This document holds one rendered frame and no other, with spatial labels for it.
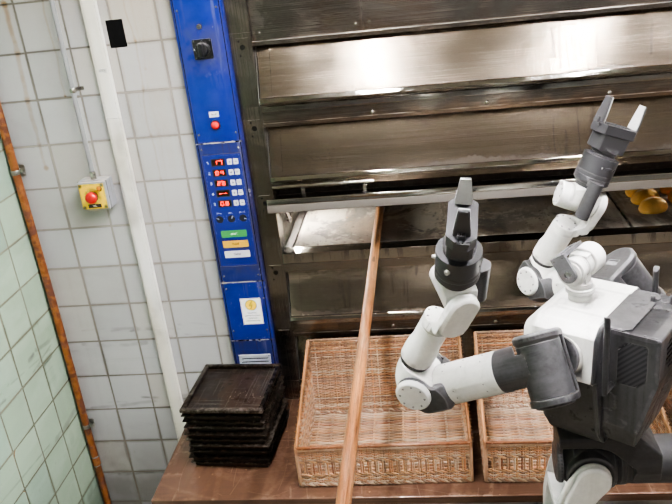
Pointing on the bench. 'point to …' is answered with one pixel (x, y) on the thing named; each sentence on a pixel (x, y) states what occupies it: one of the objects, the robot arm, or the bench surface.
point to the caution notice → (251, 311)
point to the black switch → (202, 49)
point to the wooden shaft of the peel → (359, 372)
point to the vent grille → (255, 359)
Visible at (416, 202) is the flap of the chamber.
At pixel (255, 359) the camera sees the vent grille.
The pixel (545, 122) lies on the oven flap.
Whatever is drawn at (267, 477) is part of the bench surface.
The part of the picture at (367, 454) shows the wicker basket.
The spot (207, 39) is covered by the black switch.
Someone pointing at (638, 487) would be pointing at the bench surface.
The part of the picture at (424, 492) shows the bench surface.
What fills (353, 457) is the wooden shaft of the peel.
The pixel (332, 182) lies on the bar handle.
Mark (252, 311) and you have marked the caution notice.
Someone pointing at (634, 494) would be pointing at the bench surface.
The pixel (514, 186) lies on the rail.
